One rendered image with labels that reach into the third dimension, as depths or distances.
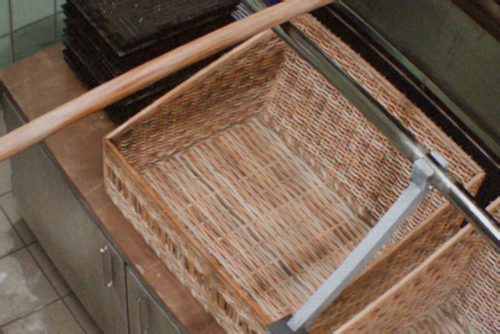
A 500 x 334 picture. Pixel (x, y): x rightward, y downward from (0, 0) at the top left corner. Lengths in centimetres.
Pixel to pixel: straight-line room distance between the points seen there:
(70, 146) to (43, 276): 60
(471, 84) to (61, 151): 88
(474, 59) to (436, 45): 9
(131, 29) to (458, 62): 67
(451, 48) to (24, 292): 135
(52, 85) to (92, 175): 30
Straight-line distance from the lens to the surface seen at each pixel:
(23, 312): 267
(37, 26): 309
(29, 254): 279
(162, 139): 213
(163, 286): 199
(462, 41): 187
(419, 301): 191
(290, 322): 150
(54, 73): 240
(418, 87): 201
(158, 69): 147
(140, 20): 214
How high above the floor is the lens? 218
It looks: 47 degrees down
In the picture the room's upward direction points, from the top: 6 degrees clockwise
